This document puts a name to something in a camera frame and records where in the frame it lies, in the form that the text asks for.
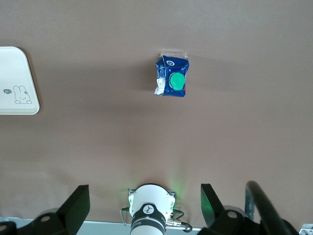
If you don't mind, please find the brown table cover sheet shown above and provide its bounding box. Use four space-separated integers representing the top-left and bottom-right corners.
0 0 313 222

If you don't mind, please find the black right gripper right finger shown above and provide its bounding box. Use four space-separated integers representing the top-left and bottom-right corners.
198 183 264 235

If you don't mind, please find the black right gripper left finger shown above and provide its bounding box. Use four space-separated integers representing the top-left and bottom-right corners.
17 185 90 235

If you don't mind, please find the cream tray with rabbit print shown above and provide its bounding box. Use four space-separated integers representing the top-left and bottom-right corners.
0 46 40 115

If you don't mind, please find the blue milk carton green cap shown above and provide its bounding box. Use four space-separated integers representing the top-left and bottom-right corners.
154 51 189 97

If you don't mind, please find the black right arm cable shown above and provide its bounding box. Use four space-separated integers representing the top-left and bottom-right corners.
246 181 300 235

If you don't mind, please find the black right base cable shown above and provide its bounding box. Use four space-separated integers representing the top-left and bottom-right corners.
166 210 193 233

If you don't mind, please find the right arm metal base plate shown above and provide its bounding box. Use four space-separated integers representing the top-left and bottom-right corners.
128 188 176 198

